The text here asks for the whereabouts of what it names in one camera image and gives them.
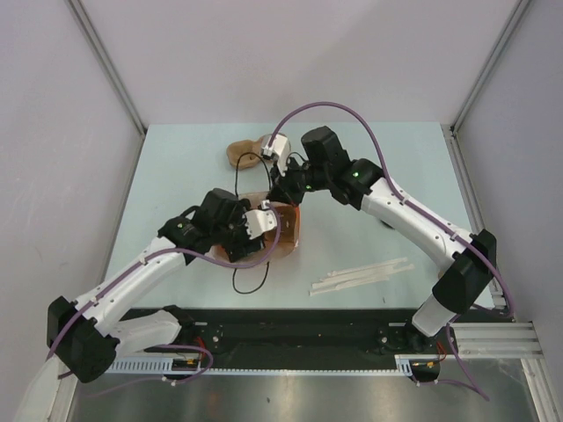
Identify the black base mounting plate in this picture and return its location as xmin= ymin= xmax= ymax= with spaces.
xmin=118 ymin=307 xmax=514 ymax=366

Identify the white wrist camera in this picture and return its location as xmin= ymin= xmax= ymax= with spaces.
xmin=245 ymin=200 xmax=281 ymax=239
xmin=260 ymin=134 xmax=291 ymax=177

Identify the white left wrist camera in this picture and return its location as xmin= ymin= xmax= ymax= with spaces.
xmin=245 ymin=200 xmax=281 ymax=239

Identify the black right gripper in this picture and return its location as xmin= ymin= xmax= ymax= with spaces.
xmin=267 ymin=153 xmax=331 ymax=207

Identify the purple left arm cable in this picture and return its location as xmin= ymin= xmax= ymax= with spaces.
xmin=46 ymin=206 xmax=282 ymax=397

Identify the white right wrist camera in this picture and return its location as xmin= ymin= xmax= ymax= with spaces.
xmin=260 ymin=134 xmax=291 ymax=177

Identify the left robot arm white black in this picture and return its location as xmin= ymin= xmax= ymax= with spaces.
xmin=47 ymin=188 xmax=281 ymax=382

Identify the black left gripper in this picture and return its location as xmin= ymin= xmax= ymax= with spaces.
xmin=211 ymin=200 xmax=265 ymax=261

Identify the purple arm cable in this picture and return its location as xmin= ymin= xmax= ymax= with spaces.
xmin=46 ymin=206 xmax=282 ymax=397
xmin=270 ymin=101 xmax=515 ymax=317

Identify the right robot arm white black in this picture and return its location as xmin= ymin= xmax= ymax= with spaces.
xmin=261 ymin=126 xmax=497 ymax=353

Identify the orange paper bag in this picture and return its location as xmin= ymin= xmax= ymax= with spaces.
xmin=208 ymin=153 xmax=304 ymax=295

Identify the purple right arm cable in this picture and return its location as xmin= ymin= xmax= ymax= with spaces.
xmin=270 ymin=101 xmax=515 ymax=317

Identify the aluminium frame rail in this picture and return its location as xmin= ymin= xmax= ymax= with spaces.
xmin=452 ymin=323 xmax=543 ymax=359

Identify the white slotted cable duct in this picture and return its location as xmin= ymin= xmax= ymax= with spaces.
xmin=106 ymin=355 xmax=413 ymax=377

